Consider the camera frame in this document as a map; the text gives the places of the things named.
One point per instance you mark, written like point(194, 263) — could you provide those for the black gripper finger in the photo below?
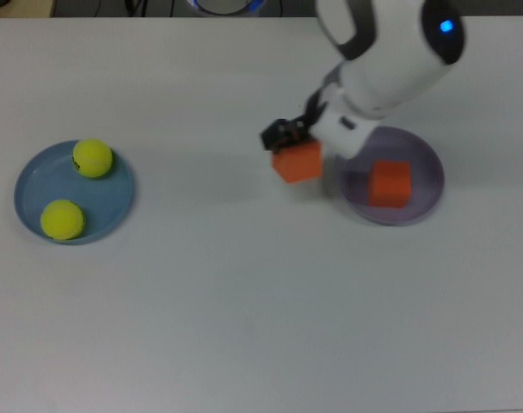
point(275, 134)

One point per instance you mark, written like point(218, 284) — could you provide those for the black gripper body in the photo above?
point(301, 128)

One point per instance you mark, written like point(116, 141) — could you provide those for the orange foam cube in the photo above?
point(297, 163)
point(389, 183)

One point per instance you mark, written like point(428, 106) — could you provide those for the yellow tennis ball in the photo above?
point(92, 158)
point(61, 219)

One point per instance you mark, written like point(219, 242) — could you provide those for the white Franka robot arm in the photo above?
point(386, 77)

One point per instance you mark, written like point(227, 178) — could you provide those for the purple plate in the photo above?
point(422, 172)

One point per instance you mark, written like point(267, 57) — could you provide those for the blue plate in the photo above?
point(51, 185)

